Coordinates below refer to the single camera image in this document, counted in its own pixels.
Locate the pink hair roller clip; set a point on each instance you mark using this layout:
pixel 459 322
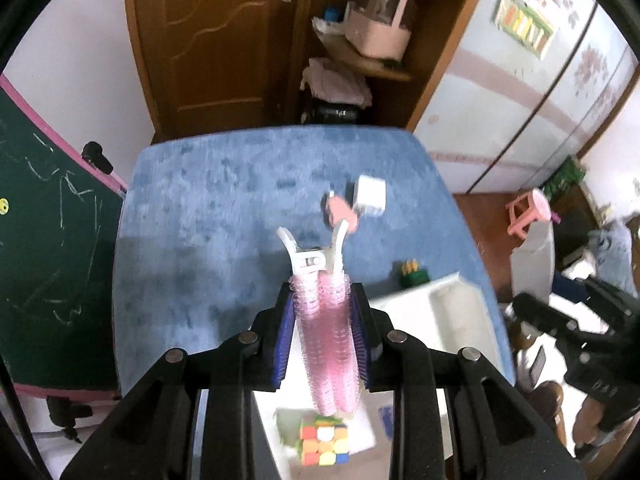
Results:
pixel 325 340

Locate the green chalkboard with pink frame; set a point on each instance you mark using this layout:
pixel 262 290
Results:
pixel 45 260

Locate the person's right hand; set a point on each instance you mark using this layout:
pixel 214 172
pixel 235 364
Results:
pixel 590 422

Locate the white plastic tray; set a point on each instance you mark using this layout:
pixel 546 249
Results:
pixel 450 320

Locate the blue plush cloth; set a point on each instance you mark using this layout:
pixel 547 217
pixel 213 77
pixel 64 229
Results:
pixel 612 250

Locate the blue plush tablecloth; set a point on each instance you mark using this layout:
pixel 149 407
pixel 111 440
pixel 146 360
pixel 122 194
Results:
pixel 210 220

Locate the floral wardrobe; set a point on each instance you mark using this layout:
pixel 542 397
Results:
pixel 500 120

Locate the wall poster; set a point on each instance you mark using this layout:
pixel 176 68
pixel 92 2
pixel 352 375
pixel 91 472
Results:
pixel 527 15

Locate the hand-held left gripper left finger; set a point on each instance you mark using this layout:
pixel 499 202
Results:
pixel 282 345

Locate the black clamp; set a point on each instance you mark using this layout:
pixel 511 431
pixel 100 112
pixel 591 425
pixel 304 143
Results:
pixel 65 412
pixel 97 156

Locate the brown wooden shelf unit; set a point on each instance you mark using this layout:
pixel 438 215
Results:
pixel 440 50

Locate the green bag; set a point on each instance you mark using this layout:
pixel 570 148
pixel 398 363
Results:
pixel 565 180

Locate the yellow smiley magnet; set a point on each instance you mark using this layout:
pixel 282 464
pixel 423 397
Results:
pixel 3 206

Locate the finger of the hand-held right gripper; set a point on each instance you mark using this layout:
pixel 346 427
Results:
pixel 537 310

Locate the white charger block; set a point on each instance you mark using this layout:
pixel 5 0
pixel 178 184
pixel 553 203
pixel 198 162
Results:
pixel 371 196

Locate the folded pink towel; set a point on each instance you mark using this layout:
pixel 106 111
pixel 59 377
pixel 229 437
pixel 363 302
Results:
pixel 335 82

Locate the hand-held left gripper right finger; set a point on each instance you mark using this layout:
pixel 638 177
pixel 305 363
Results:
pixel 361 332

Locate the black pot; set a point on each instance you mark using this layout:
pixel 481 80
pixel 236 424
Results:
pixel 332 112

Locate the colourful puzzle cube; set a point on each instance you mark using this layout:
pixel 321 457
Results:
pixel 324 444

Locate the pink plastic stool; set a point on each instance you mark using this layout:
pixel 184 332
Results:
pixel 525 210

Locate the blue jar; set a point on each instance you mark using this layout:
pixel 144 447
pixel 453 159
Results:
pixel 331 15

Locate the brown wooden door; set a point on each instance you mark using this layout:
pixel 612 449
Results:
pixel 210 50

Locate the small green box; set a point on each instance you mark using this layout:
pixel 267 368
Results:
pixel 414 276

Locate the pink tape dispenser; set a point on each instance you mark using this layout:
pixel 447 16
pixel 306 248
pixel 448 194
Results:
pixel 339 210

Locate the white checked cloth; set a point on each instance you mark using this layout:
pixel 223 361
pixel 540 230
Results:
pixel 532 260

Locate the white paper packet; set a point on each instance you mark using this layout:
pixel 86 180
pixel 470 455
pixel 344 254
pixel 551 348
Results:
pixel 327 26

